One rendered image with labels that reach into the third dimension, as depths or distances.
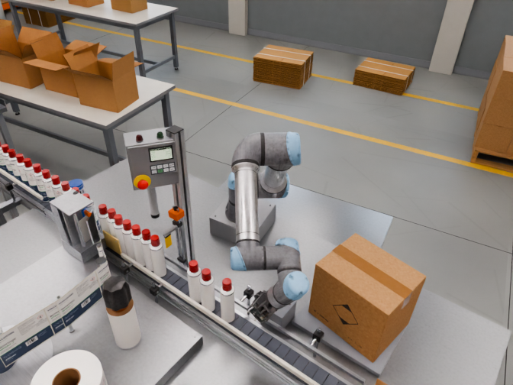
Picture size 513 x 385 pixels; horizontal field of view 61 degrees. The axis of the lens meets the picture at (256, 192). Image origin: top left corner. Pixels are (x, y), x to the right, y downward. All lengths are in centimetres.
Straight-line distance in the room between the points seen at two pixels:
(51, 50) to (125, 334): 274
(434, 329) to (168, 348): 100
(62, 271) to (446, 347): 153
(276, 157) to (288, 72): 411
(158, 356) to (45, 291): 56
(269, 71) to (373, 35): 183
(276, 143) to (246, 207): 25
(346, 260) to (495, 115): 311
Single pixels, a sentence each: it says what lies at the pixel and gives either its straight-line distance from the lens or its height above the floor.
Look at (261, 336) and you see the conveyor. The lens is 164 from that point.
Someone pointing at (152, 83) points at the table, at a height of 78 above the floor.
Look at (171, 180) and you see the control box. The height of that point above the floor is 131.
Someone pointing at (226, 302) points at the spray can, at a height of 100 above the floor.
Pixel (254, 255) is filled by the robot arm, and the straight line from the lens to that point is 134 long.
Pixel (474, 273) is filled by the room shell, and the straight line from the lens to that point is 342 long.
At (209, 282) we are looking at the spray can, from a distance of 158.
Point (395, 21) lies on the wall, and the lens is 667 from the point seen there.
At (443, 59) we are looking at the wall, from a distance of 660.
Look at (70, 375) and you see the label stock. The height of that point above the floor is 99.
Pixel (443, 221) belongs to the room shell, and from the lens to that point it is 376.
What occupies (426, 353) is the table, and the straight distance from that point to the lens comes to 179.
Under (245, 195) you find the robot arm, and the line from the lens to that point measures 140.
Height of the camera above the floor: 224
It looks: 37 degrees down
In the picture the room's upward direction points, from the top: 2 degrees clockwise
